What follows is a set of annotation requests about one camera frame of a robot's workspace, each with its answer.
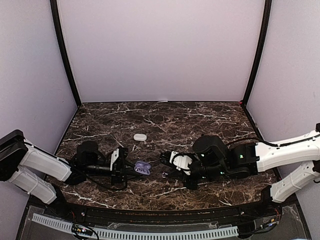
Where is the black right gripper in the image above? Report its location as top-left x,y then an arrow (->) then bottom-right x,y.
166,152 -> 228,191

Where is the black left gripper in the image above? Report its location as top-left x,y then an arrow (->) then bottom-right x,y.
84,160 -> 140,186

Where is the black earbud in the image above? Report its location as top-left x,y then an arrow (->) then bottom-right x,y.
161,171 -> 168,178

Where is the purple earbud charging case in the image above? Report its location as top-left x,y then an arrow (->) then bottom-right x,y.
134,160 -> 151,176

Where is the white earbud charging case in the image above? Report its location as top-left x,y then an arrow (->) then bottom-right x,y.
133,133 -> 147,142

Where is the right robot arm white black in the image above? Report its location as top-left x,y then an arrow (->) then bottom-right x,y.
159,124 -> 320,217

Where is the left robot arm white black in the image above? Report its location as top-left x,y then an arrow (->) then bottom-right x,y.
0,129 -> 142,218

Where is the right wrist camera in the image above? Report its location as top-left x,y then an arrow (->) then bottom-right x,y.
159,151 -> 193,172

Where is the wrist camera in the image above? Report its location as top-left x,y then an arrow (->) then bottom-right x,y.
159,151 -> 193,172
106,146 -> 129,171

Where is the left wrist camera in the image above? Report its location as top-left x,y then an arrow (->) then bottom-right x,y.
106,146 -> 129,171

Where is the black front table rail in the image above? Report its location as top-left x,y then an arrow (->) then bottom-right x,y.
62,203 -> 262,225

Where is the white slotted cable duct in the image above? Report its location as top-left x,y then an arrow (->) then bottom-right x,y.
31,213 -> 239,240

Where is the left black frame post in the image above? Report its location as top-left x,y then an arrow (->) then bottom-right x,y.
49,0 -> 82,108

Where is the black frame post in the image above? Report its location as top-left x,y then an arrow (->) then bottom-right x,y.
241,0 -> 272,108
49,0 -> 82,108

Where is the right black frame post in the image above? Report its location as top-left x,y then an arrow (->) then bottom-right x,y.
241,0 -> 272,108

